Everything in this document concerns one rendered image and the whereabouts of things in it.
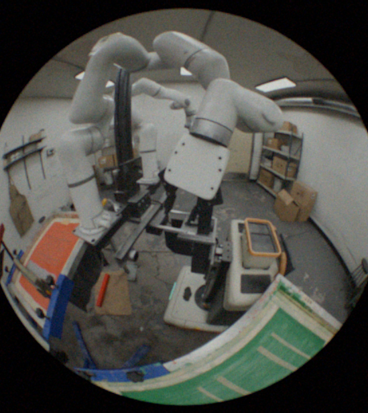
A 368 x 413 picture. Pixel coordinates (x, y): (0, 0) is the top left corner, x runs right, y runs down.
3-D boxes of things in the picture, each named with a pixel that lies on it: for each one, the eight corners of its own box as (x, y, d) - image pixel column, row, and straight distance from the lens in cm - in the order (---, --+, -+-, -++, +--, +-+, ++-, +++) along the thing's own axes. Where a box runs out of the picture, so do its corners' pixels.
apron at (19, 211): (34, 220, 305) (18, 168, 294) (35, 220, 298) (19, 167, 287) (20, 237, 291) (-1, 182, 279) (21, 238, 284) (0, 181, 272)
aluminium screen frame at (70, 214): (55, 215, 129) (53, 211, 128) (105, 215, 89) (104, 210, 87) (12, 286, 114) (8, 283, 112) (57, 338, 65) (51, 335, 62)
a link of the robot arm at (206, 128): (181, 112, 24) (176, 127, 24) (233, 129, 22) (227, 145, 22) (192, 123, 31) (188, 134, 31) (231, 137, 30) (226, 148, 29)
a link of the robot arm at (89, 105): (93, 39, 46) (123, 57, 57) (49, 163, 44) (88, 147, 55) (138, 29, 36) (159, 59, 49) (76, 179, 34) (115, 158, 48)
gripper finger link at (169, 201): (161, 180, 27) (153, 208, 30) (175, 186, 26) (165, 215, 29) (167, 178, 30) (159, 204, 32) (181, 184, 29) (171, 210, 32)
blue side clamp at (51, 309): (67, 280, 68) (58, 271, 64) (74, 283, 65) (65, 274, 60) (53, 333, 68) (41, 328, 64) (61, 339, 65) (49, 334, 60)
